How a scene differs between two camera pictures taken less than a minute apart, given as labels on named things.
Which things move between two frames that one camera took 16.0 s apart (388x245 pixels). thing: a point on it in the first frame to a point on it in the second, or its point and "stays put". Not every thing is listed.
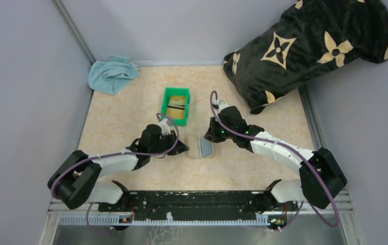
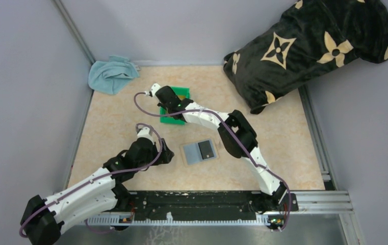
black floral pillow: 315,37 stays put
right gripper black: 212,135 to 159,104
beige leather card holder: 206,147 to 193,153
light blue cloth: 112,76 stays put
